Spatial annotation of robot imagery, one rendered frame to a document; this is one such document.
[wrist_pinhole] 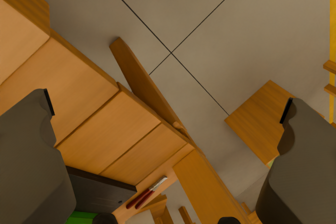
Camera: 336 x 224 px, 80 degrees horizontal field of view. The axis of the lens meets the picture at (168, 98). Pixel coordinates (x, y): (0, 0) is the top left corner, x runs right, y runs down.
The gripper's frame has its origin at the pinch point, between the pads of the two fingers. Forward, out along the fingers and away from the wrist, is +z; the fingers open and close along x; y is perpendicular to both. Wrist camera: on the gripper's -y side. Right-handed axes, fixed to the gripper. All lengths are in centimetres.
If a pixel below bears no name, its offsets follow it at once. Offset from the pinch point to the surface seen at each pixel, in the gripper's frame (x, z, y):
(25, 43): -16.9, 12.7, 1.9
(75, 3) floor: -47, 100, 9
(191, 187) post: 7.6, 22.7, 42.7
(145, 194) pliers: -5, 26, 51
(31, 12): -17.0, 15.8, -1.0
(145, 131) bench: -4.6, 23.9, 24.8
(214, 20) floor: 32, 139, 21
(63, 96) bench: -16.4, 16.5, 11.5
